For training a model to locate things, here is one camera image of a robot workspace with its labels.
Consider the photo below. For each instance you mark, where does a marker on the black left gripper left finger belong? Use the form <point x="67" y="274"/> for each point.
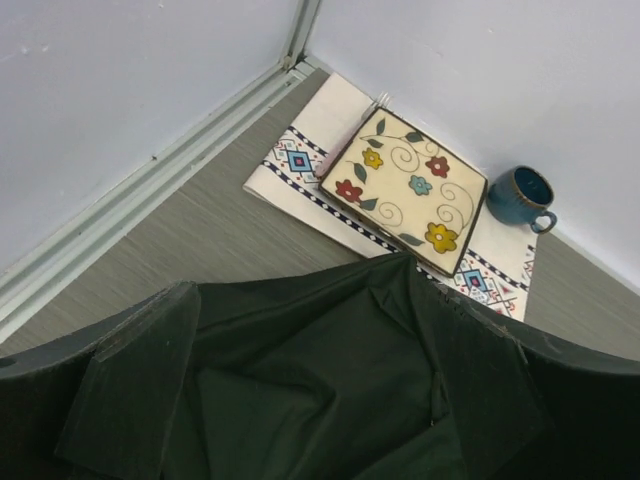
<point x="99" y="403"/>

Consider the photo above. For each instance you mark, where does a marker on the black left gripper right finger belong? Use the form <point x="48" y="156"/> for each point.
<point x="530" y="405"/>

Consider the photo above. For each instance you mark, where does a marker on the black fabric backpack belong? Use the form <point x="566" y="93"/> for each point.
<point x="321" y="376"/>

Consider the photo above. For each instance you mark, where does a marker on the white patterned placemat cloth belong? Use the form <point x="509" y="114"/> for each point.
<point x="497" y="265"/>

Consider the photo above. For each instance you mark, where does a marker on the blue ceramic mug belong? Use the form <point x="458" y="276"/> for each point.
<point x="522" y="196"/>

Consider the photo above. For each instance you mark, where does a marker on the square floral ceramic plate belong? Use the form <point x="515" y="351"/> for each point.
<point x="406" y="184"/>

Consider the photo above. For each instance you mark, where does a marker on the clear plastic fork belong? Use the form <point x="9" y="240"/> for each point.
<point x="382" y="101"/>

